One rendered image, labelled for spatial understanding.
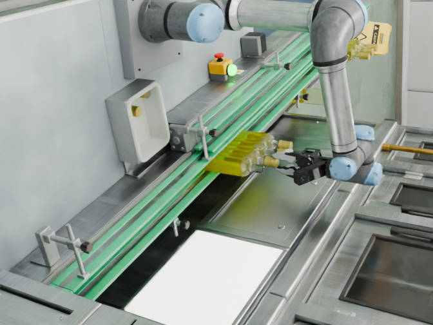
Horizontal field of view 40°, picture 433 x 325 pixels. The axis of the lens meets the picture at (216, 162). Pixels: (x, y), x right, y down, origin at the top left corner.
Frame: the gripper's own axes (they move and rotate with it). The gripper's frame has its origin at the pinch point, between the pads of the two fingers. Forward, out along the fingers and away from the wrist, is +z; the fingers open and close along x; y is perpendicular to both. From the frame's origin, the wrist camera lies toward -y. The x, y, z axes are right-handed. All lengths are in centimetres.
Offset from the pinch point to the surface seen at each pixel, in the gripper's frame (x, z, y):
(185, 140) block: 10.7, 26.9, -12.5
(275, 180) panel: -12.2, 4.5, 7.9
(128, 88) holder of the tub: 33, 38, -24
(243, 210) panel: -13.0, 6.8, -13.3
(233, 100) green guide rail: 14.0, 23.2, 15.7
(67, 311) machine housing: 18, -2, -100
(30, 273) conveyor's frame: 3, 33, -82
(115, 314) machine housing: 19, -13, -98
